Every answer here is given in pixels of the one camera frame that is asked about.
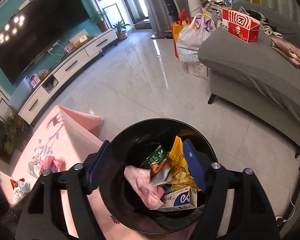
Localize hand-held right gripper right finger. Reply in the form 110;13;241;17
182;139;280;240

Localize white TV cabinet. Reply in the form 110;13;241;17
17;29;119;125

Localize white tower appliance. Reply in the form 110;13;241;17
185;0;199;17

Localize black tower appliance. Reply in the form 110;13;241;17
163;0;178;22

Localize grey white clothes pile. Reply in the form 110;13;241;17
202;0;230;27

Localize white blue medicine box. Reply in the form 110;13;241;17
162;186;198;209

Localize clear plastic wrapper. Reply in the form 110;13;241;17
27;156;44;178

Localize light blue face mask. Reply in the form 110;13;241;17
14;181;31;203

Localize white purple-print plastic bag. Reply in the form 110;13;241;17
176;14;217;63

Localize black television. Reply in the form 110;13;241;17
0;0;90;85

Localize red white paper box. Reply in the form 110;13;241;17
221;7;260;43

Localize pink snack bag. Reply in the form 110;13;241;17
124;166;165;210

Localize small potted plant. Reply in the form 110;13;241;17
112;21;130;40

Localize grey sofa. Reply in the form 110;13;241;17
197;0;300;153

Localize black trash bin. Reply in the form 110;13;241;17
99;117;219;233

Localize tall potted plant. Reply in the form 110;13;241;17
90;11;109;33

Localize pink leaf-print tablecloth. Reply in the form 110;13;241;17
11;105;198;240

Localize yellow chip bag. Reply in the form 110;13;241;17
168;135;203;193

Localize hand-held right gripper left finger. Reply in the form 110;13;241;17
15;140;113;240

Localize leafy green houseplant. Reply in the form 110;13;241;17
2;114;19;154

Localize black white clothes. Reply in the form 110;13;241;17
240;6;283;39

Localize silver foil wrapper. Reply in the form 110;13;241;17
152;166;175;187

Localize dark floor mat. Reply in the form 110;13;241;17
150;31;174;40

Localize white cardboard box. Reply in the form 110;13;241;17
187;61;210;80

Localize red foil snack wrapper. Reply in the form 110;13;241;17
10;179;25;189

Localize grey curtain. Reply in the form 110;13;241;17
145;0;172;30

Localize pink printed packet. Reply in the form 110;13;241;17
41;156;62;173

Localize orange shopping bag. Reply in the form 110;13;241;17
170;9;193;59

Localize green snack bag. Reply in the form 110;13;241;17
147;144;169;175

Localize pink folded cloth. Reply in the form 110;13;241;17
269;37;300;71

